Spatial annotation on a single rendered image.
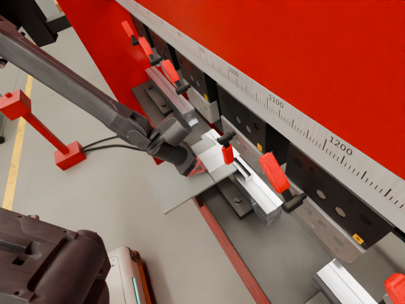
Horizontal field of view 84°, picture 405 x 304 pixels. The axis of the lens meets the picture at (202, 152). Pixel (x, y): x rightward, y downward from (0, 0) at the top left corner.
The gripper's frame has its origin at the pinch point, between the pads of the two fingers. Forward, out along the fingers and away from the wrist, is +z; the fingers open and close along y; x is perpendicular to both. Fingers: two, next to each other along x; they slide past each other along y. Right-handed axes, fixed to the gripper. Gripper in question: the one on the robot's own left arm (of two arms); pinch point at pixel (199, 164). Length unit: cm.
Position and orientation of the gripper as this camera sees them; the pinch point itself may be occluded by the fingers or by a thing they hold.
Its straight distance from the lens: 74.0
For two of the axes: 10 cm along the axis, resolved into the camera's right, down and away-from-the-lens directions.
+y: -4.8, -6.0, 6.4
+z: 6.1, 3.0, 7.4
